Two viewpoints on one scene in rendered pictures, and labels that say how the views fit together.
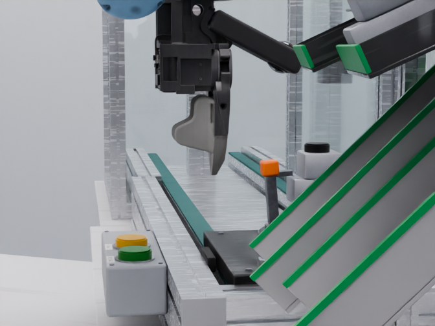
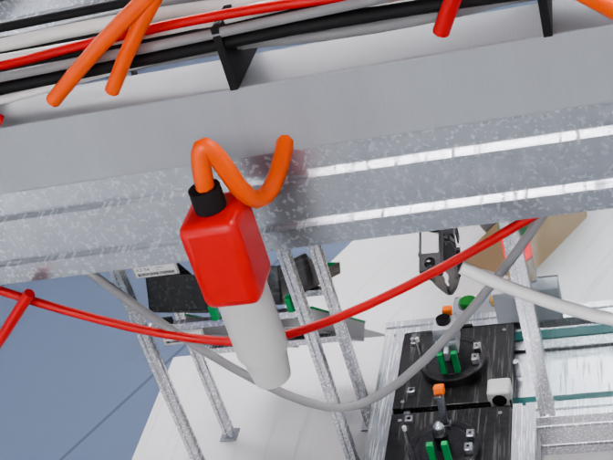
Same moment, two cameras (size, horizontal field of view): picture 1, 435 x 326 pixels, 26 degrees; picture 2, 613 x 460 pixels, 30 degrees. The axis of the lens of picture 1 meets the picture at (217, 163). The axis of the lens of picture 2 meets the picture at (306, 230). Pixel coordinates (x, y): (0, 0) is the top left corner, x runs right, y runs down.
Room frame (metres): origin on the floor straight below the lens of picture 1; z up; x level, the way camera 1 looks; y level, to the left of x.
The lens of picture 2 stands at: (1.78, -1.85, 2.50)
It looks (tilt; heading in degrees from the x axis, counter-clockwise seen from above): 31 degrees down; 118
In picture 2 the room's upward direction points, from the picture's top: 18 degrees counter-clockwise
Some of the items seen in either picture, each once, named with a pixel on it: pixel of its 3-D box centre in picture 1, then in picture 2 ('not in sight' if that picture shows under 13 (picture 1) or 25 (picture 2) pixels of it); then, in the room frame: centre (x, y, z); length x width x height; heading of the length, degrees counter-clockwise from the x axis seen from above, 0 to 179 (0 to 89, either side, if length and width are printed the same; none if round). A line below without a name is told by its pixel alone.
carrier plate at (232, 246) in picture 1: (316, 255); (455, 368); (1.10, -0.12, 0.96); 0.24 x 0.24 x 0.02; 8
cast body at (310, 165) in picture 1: (325, 172); (445, 334); (1.10, -0.13, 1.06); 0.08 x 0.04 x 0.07; 98
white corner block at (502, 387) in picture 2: not in sight; (500, 392); (1.21, -0.20, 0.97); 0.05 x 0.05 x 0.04; 8
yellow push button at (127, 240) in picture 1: (131, 244); not in sight; (1.15, 0.11, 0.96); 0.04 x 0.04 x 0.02
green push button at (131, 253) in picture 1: (134, 257); (468, 303); (1.08, 0.10, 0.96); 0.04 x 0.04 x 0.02
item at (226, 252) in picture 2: not in sight; (264, 232); (1.40, -1.19, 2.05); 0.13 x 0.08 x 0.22; 98
